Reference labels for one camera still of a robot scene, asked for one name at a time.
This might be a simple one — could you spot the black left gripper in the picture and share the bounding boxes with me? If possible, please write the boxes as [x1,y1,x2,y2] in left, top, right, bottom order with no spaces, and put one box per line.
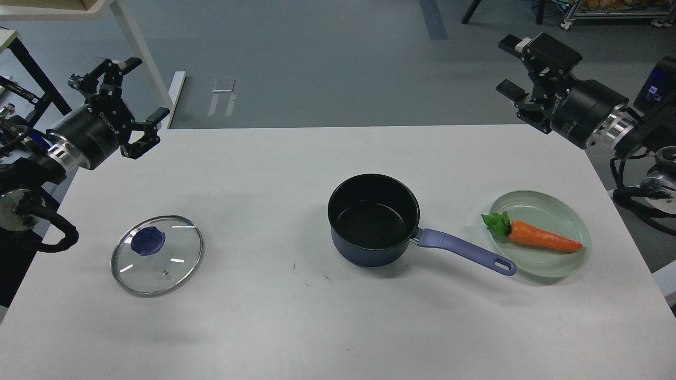
[46,57,171,170]

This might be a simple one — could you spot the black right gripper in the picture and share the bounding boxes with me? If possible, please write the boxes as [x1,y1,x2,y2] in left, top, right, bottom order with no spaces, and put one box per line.
[496,32,628,149]

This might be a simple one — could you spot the glass pot lid blue knob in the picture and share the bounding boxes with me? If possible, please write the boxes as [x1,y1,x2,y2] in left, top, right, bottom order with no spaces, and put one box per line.
[110,214,204,297]

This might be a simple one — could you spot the blue saucepan with handle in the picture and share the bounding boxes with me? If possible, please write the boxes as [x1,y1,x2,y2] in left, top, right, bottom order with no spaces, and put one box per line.
[327,173,517,276]

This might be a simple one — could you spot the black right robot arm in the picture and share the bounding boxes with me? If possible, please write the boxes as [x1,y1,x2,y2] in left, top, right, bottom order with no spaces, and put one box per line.
[496,32,675,235]

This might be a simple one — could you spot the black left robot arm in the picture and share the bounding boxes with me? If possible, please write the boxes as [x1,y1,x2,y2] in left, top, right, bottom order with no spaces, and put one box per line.
[2,57,171,253]

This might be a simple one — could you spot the black metal rack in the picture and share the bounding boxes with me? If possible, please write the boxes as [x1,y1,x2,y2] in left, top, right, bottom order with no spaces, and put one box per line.
[0,37,94,148]

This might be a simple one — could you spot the black furniture legs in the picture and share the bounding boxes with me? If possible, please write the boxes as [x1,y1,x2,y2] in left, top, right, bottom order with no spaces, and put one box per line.
[459,1,548,26]

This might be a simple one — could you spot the clear green glass plate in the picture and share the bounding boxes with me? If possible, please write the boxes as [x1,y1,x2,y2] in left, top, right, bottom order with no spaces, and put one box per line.
[490,191,591,278]

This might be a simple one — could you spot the wheeled metal cart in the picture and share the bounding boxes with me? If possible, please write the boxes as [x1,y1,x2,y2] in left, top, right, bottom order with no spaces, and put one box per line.
[560,1,674,30]

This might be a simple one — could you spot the orange toy carrot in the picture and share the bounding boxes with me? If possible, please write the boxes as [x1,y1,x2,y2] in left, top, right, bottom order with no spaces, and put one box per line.
[481,211,584,253]

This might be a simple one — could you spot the white desk frame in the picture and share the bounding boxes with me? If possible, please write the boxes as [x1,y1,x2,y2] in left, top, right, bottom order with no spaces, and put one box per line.
[1,1,187,129]

